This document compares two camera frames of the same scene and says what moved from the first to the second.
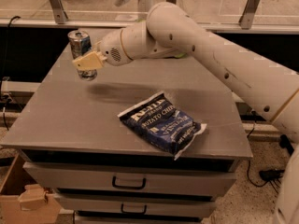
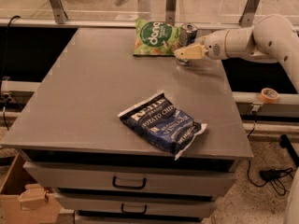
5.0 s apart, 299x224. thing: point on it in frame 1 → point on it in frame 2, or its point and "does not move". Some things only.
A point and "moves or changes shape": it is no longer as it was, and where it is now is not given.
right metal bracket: (247, 19) does not move
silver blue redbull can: (80, 42) moves or changes shape
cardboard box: (24, 199) does not move
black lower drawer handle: (133, 212) does not move
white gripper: (110, 49) → (214, 46)
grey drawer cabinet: (155, 141) does not move
